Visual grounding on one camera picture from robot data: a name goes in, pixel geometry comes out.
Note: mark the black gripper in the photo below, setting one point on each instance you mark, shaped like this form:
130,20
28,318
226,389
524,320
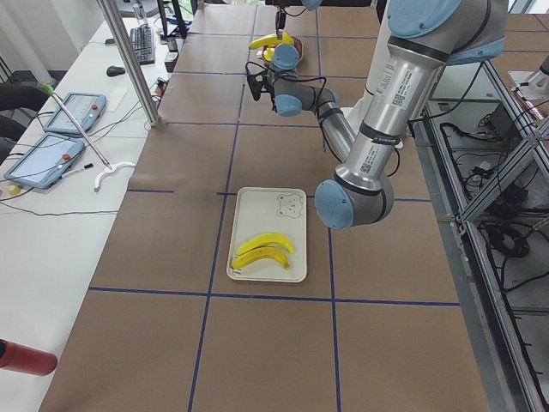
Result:
280,18
267,84

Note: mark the yellow banana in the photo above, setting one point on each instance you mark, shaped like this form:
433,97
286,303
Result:
266,239
265,252
267,39

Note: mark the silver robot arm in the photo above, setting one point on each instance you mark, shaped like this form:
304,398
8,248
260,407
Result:
423,37
310,5

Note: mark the brown wicker basket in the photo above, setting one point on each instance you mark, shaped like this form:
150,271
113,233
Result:
266,52

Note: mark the black keyboard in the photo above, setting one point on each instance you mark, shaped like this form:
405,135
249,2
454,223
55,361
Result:
142,42

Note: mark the white bear tray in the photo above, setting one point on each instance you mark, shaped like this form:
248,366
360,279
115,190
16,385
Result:
270,210

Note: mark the black computer mouse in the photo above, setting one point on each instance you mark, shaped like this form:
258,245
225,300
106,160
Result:
113,71

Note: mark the blue teach pendant far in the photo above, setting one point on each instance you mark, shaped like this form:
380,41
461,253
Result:
85,108

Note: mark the blue teach pendant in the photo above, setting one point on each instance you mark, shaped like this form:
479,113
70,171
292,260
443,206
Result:
46,161
85,108

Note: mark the white hook tool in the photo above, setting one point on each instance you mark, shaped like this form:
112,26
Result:
109,170

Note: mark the pink white rod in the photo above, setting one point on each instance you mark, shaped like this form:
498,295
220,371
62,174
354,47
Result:
50,91

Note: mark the blue teach pendant near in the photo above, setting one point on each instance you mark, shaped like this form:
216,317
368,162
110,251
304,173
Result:
46,161

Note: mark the red bottle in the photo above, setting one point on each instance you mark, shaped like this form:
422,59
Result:
23,359

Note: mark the aluminium frame post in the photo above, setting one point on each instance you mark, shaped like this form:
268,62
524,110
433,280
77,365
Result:
119,32

